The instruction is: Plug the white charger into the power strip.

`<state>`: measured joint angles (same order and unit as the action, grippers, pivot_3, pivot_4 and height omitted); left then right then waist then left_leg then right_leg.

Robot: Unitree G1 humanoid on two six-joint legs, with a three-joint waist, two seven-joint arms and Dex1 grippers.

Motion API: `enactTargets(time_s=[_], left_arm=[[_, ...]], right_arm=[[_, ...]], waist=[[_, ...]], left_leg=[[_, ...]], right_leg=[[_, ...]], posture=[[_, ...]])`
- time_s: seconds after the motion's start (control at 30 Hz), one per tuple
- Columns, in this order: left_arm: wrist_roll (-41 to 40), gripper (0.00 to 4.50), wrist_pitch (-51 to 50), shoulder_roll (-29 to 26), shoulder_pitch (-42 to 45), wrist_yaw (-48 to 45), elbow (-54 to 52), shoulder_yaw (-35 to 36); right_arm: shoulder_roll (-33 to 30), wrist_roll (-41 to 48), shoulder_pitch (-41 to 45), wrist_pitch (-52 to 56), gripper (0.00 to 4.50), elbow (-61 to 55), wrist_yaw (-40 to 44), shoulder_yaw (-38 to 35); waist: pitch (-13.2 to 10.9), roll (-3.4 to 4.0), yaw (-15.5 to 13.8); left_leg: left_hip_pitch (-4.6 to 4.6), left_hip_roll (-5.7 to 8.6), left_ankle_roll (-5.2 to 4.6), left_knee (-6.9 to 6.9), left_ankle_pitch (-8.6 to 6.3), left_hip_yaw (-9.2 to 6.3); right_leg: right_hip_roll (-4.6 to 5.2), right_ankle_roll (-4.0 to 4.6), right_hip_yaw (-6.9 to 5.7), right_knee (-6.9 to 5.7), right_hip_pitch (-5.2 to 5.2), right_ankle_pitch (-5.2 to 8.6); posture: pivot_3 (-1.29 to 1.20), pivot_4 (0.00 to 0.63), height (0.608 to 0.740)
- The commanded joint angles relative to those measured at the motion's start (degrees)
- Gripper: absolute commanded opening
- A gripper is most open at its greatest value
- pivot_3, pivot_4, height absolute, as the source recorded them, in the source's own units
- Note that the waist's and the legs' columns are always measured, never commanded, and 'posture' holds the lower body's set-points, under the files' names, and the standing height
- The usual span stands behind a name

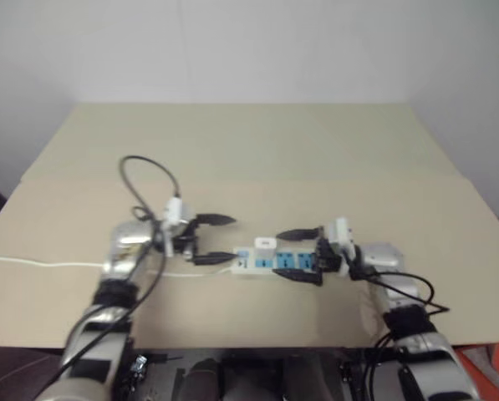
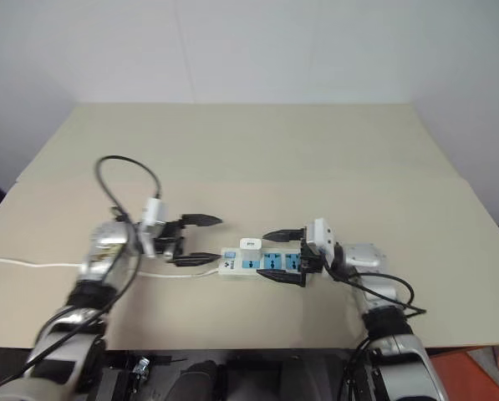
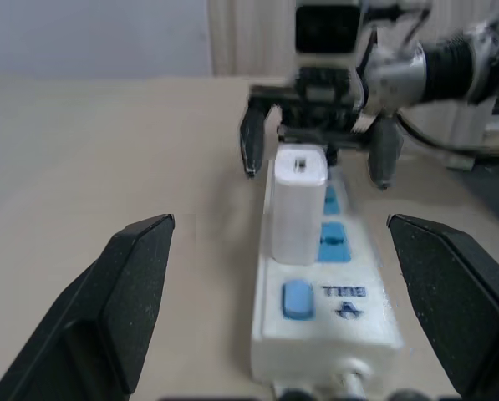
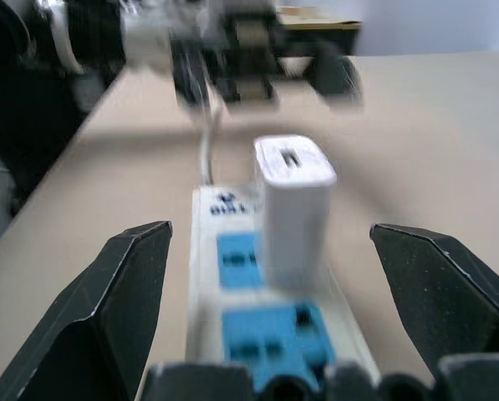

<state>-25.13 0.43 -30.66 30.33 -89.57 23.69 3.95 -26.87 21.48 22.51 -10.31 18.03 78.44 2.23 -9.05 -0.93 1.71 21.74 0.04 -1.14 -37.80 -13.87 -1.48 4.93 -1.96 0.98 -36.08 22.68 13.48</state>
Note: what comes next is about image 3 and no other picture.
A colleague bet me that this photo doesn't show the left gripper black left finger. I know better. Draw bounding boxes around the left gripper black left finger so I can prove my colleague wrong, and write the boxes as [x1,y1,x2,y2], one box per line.
[0,213,176,401]

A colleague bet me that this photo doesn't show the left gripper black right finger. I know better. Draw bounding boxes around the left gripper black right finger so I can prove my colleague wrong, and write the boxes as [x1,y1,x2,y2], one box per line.
[385,213,499,401]

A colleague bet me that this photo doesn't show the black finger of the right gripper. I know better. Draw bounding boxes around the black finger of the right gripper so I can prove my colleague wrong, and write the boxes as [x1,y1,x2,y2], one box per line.
[368,118,405,191]
[238,104,282,179]

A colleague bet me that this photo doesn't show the white charger block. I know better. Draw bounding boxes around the white charger block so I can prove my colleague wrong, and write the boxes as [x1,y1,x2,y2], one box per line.
[269,144,330,266]

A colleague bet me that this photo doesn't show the white power strip blue sockets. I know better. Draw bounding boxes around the white power strip blue sockets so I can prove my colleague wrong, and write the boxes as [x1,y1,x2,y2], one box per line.
[251,160,403,383]

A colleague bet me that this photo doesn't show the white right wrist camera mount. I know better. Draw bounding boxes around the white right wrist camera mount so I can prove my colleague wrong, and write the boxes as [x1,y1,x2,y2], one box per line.
[293,0,365,71]

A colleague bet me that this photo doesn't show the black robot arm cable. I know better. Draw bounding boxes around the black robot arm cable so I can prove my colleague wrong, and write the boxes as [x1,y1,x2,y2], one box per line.
[393,110,499,159]

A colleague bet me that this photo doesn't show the white ribbed wall panel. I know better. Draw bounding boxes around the white ribbed wall panel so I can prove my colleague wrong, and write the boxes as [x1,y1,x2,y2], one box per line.
[209,0,297,79]

